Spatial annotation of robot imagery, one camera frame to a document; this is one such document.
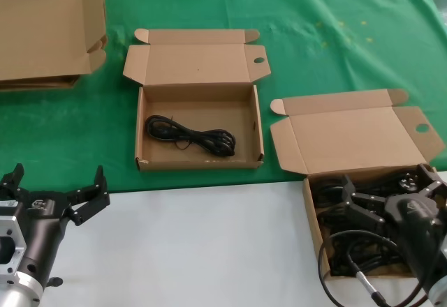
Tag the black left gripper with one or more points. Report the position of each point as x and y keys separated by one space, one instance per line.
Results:
x=42 y=230

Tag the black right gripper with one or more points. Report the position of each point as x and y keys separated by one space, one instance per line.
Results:
x=415 y=230

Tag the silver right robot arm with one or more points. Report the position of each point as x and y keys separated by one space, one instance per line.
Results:
x=438 y=289

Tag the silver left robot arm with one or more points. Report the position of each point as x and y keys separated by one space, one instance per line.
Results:
x=17 y=291

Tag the open brown cardboard box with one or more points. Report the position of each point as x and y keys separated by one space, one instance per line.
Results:
x=349 y=136
x=195 y=94

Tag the small black knob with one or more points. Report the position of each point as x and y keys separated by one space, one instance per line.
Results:
x=54 y=281

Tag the stacked flat cardboard boxes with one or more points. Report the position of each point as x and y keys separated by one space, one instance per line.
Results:
x=42 y=83

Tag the green tablecloth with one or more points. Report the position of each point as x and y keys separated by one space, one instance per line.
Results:
x=314 y=59

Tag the stack of flat cardboard boxes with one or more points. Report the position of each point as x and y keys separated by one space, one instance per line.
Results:
x=42 y=24

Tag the silver metal camera bracket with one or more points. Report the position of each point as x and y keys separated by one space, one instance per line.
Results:
x=12 y=247

